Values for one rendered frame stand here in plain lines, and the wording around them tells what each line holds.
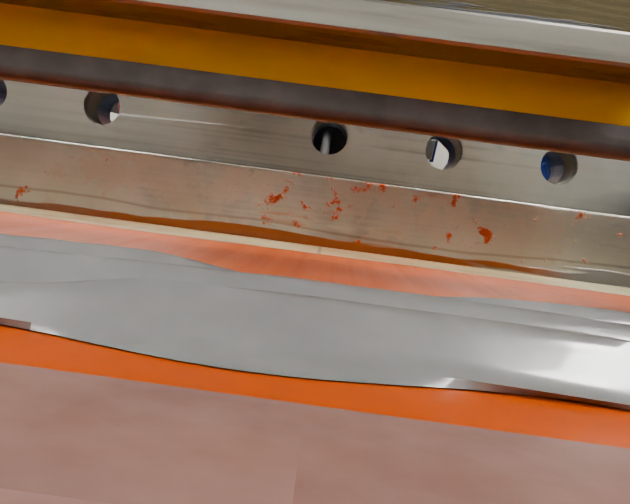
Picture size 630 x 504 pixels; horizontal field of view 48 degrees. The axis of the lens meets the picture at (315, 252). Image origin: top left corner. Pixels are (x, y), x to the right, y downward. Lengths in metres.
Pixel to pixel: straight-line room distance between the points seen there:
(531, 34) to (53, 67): 0.16
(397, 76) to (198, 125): 0.21
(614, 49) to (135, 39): 0.15
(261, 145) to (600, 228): 0.19
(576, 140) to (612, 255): 0.13
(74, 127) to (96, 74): 0.19
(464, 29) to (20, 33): 0.15
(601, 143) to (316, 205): 0.15
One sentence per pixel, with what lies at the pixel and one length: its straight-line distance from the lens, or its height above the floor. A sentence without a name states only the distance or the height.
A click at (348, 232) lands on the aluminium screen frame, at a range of 0.35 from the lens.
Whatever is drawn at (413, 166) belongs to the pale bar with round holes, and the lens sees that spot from 0.42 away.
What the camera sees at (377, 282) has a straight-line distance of 0.22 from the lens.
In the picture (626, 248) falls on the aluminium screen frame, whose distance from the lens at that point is 0.38.
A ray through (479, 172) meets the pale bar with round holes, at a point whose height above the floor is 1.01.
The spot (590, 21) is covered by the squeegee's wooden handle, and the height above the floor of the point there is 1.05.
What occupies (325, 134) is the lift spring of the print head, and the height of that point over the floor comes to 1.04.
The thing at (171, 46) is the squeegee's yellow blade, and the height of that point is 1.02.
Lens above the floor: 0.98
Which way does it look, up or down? 4 degrees down
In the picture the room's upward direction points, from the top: 8 degrees clockwise
